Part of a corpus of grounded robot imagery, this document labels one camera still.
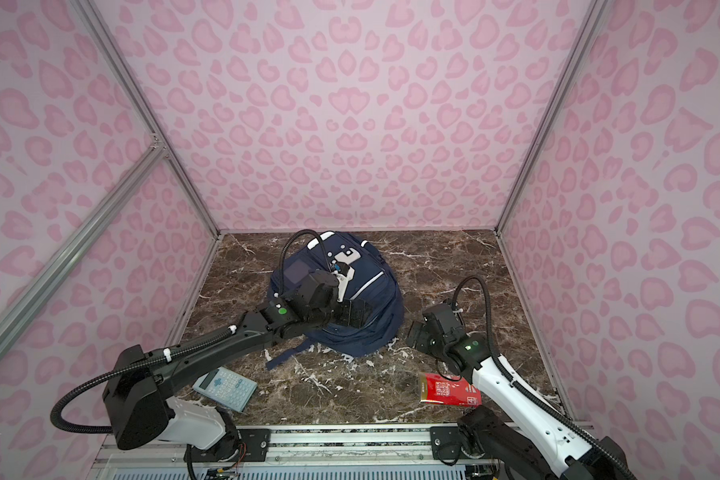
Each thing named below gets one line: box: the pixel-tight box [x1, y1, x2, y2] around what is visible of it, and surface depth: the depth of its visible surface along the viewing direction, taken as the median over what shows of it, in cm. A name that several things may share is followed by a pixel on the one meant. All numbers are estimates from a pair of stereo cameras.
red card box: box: [419, 372, 482, 407], surface depth 82 cm
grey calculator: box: [193, 366, 258, 413], surface depth 82 cm
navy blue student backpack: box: [270, 261, 281, 297], surface depth 100 cm
